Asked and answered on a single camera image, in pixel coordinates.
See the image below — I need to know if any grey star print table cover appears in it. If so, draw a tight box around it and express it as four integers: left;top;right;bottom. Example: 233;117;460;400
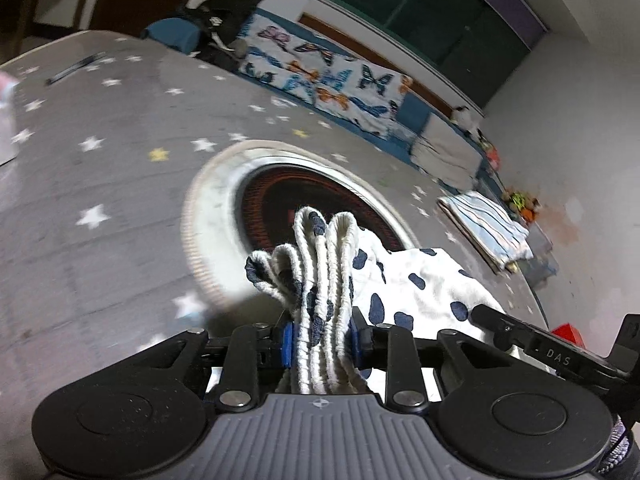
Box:
0;30;551;411

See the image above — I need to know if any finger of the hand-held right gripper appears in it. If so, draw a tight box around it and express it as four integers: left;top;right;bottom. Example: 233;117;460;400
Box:
471;304;542;351

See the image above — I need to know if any black bag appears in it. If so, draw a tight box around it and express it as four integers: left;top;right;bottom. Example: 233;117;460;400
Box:
181;0;264;70

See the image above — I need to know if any blue sofa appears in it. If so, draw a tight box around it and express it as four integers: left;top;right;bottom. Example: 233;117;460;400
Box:
142;7;507;197

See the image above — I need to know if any black pen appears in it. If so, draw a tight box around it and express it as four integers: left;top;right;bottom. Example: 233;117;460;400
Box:
45;51;107;86

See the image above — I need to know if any red box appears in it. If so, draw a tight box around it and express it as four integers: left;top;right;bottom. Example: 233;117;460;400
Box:
551;323;582;347

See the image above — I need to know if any white black stuffed toy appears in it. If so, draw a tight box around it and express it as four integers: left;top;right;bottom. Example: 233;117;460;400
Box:
449;104;484;135

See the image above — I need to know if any window with wooden sill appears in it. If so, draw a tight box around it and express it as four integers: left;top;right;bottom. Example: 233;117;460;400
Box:
299;0;550;117

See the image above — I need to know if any white polka dot garment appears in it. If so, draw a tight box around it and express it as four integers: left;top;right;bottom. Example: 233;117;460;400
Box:
245;206;560;396

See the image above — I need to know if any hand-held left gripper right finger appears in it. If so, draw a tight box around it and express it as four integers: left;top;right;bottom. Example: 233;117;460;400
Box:
350;306;502;410

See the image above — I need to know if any butterfly print cushion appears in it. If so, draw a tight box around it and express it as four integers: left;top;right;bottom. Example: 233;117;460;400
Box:
238;12;362;103
314;57;414;140

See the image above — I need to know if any clear plastic box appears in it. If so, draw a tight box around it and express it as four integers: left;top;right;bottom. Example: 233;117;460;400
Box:
514;221;559;282

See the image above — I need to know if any grey folded blanket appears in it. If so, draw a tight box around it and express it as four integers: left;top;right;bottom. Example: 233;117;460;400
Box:
410;110;485;195

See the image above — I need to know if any yellow orange toy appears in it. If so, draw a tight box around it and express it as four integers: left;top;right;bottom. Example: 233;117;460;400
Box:
501;187;542;224

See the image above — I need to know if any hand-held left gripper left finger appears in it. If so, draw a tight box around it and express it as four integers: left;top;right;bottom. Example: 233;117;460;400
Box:
127;310;297;411

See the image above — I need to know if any blue striped folded cloth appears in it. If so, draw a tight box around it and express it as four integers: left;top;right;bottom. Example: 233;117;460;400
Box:
437;191;532;274

